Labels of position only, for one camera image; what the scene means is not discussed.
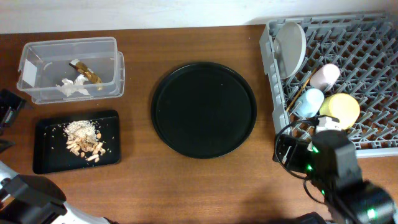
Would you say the light blue cup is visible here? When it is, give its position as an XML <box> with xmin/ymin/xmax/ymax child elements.
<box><xmin>295</xmin><ymin>88</ymin><xmax>325</xmax><ymax>118</ymax></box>

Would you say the yellow bowl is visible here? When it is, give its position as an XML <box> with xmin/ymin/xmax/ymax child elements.
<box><xmin>319</xmin><ymin>93</ymin><xmax>361</xmax><ymax>129</ymax></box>

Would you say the white tissue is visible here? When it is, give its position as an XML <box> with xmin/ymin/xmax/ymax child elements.
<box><xmin>56</xmin><ymin>75</ymin><xmax>90</xmax><ymax>97</ymax></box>

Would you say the pink cup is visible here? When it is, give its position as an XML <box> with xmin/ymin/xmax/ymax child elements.
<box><xmin>310</xmin><ymin>63</ymin><xmax>340</xmax><ymax>91</ymax></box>

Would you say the food scraps and rice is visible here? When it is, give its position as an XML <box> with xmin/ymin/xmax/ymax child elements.
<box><xmin>46</xmin><ymin>119</ymin><xmax>114</xmax><ymax>164</ymax></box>

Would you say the gold foil wrapper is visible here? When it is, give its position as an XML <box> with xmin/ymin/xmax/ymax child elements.
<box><xmin>69</xmin><ymin>59</ymin><xmax>103</xmax><ymax>91</ymax></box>

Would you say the wooden chopstick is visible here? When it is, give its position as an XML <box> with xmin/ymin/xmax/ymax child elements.
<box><xmin>285</xmin><ymin>68</ymin><xmax>318</xmax><ymax>112</ymax></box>

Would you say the grey plate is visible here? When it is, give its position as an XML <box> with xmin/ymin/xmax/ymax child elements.
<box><xmin>274</xmin><ymin>22</ymin><xmax>307</xmax><ymax>79</ymax></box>

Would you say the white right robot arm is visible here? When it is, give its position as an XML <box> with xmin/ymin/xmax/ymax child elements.
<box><xmin>273</xmin><ymin>116</ymin><xmax>397</xmax><ymax>223</ymax></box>

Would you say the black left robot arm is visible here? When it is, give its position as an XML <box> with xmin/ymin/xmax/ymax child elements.
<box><xmin>1</xmin><ymin>110</ymin><xmax>121</xmax><ymax>223</ymax></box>

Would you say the grey dishwasher rack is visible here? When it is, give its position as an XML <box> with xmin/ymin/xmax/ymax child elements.
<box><xmin>259</xmin><ymin>13</ymin><xmax>397</xmax><ymax>158</ymax></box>

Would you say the black rectangular tray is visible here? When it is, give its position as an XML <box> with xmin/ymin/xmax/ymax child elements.
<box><xmin>32</xmin><ymin>110</ymin><xmax>121</xmax><ymax>174</ymax></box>

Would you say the clear plastic bin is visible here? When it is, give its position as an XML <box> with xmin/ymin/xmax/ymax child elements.
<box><xmin>17</xmin><ymin>37</ymin><xmax>125</xmax><ymax>105</ymax></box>

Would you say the round black tray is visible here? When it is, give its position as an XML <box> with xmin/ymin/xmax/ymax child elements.
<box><xmin>150</xmin><ymin>62</ymin><xmax>257</xmax><ymax>159</ymax></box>

